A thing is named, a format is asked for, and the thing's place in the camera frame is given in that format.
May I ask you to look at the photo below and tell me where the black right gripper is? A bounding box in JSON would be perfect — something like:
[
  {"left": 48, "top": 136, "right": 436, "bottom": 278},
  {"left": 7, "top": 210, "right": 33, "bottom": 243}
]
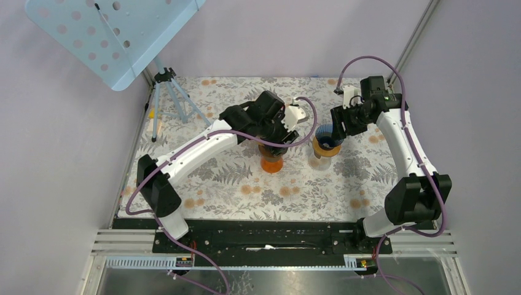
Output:
[{"left": 330, "top": 102, "right": 373, "bottom": 141}]

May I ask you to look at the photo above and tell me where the clear glass carafe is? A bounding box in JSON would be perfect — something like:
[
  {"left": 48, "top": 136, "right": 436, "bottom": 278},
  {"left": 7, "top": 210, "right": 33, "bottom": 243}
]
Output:
[{"left": 308, "top": 156, "right": 332, "bottom": 171}]

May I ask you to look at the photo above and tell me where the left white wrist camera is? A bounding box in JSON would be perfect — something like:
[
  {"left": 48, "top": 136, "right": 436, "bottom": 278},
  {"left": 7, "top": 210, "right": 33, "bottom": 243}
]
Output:
[{"left": 281, "top": 104, "right": 308, "bottom": 132}]

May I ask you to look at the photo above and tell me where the purple cable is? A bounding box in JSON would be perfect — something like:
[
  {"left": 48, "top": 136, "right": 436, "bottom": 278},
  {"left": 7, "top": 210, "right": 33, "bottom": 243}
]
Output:
[
  {"left": 334, "top": 55, "right": 449, "bottom": 295},
  {"left": 125, "top": 96, "right": 318, "bottom": 295}
]

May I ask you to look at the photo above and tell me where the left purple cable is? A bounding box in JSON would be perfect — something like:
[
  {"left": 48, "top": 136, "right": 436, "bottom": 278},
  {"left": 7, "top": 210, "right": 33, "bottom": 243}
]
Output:
[{"left": 125, "top": 96, "right": 318, "bottom": 295}]

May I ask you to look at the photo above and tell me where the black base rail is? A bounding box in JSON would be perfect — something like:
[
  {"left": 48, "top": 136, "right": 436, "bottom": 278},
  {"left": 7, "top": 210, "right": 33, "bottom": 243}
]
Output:
[{"left": 152, "top": 219, "right": 393, "bottom": 267}]

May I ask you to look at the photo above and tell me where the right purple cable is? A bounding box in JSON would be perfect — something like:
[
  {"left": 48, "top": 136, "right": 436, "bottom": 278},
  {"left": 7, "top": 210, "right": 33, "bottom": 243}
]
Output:
[{"left": 334, "top": 55, "right": 449, "bottom": 295}]

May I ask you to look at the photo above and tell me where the light blue music stand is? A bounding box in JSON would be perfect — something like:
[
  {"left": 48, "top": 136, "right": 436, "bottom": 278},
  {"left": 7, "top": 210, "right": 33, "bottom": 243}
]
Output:
[{"left": 25, "top": 0, "right": 204, "bottom": 141}]

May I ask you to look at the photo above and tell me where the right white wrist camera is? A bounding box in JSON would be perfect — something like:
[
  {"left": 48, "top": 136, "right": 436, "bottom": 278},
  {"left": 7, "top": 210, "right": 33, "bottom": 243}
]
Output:
[{"left": 334, "top": 85, "right": 362, "bottom": 109}]

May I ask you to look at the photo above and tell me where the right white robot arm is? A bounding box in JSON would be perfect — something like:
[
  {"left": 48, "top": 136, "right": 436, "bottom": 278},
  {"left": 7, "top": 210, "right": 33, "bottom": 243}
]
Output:
[{"left": 331, "top": 76, "right": 452, "bottom": 253}]

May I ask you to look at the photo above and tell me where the floral tablecloth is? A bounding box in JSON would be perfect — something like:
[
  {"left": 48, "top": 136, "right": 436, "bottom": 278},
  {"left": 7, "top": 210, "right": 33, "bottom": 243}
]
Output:
[{"left": 135, "top": 77, "right": 399, "bottom": 221}]

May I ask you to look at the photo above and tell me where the orange glass carafe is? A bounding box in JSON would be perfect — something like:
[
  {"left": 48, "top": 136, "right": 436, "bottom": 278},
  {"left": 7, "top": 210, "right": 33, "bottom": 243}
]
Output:
[{"left": 260, "top": 156, "right": 283, "bottom": 173}]

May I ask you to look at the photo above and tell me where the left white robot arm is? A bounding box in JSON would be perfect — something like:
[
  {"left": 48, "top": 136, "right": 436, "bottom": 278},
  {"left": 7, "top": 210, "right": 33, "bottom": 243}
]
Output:
[{"left": 136, "top": 90, "right": 307, "bottom": 253}]

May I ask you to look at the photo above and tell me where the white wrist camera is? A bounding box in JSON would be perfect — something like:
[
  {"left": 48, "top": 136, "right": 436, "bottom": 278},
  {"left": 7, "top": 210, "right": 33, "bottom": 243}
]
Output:
[
  {"left": 334, "top": 85, "right": 362, "bottom": 109},
  {"left": 281, "top": 104, "right": 308, "bottom": 132}
]

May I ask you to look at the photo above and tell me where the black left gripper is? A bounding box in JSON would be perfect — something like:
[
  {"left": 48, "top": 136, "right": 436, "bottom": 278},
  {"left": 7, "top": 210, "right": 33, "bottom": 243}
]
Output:
[{"left": 258, "top": 111, "right": 299, "bottom": 156}]

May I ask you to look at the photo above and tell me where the blue dripper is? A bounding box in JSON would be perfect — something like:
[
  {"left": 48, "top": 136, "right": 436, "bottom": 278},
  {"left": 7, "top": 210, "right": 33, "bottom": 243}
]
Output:
[{"left": 315, "top": 124, "right": 343, "bottom": 150}]

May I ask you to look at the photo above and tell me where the light wooden dripper ring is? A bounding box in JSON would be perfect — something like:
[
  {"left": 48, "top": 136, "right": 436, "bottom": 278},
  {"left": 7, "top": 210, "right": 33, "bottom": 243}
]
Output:
[{"left": 312, "top": 138, "right": 342, "bottom": 160}]

